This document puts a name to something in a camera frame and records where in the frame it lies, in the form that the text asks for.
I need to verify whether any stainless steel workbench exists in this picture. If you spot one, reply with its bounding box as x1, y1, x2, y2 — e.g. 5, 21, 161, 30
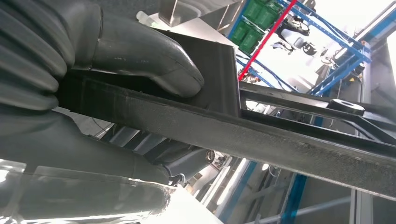
158, 0, 246, 32

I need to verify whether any blue metal shelf rack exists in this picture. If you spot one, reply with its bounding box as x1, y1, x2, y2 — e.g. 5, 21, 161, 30
227, 0, 372, 97

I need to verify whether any green plastic bin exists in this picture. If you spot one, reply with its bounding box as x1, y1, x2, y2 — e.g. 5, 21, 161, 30
246, 0, 267, 20
240, 28, 265, 54
230, 20, 252, 45
256, 2, 283, 30

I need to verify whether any blue metal frame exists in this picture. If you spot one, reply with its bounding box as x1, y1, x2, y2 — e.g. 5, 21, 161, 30
216, 161, 307, 224

